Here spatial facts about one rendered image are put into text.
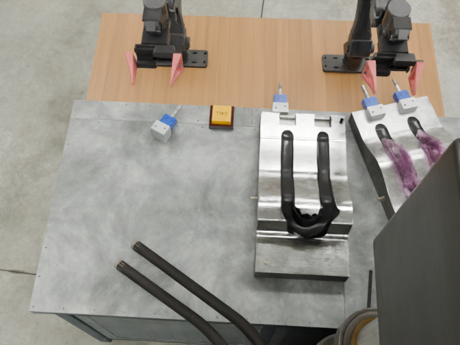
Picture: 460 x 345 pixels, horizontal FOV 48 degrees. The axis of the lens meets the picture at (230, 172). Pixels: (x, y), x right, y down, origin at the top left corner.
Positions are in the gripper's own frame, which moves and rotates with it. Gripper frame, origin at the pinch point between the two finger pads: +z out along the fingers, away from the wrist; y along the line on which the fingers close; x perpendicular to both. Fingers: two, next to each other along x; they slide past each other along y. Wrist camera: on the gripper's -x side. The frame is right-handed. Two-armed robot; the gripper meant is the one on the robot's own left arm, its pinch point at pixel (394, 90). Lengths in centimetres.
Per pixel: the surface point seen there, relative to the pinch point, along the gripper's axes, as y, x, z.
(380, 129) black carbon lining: 6.4, 35.2, -9.1
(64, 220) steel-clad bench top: -89, 40, 23
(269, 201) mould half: -28.8, 26.5, 20.1
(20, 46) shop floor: -160, 121, -102
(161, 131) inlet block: -62, 35, -5
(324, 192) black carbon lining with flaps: -13.1, 28.9, 15.8
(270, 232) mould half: -28, 33, 27
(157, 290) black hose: -58, 34, 44
